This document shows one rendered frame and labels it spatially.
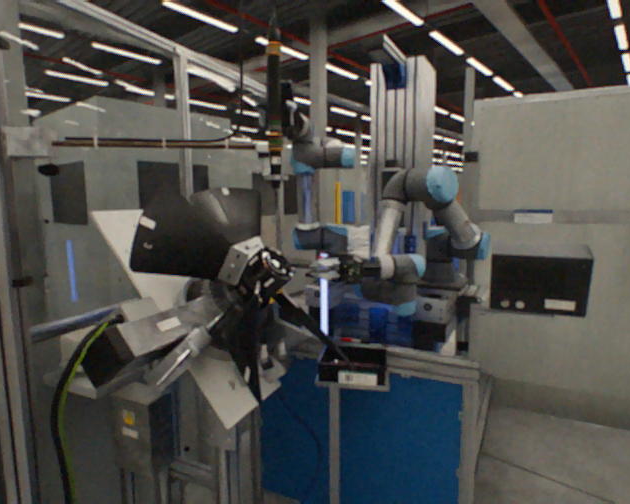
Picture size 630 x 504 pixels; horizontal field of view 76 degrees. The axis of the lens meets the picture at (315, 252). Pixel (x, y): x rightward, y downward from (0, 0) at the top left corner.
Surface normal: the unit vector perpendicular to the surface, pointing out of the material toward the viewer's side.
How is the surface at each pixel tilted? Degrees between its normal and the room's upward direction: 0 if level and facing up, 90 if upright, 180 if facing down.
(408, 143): 90
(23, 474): 90
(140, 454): 90
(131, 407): 90
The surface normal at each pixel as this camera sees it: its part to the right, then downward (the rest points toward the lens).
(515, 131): -0.41, 0.12
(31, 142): 0.18, 0.13
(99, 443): 0.91, 0.05
